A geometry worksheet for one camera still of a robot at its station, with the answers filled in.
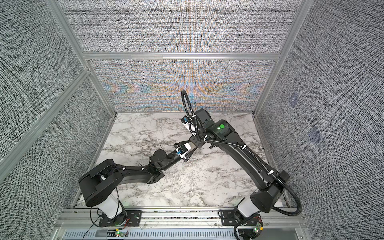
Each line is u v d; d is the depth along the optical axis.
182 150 0.62
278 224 0.75
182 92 0.58
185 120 0.62
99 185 0.45
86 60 0.89
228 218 0.73
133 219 0.72
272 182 0.40
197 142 0.64
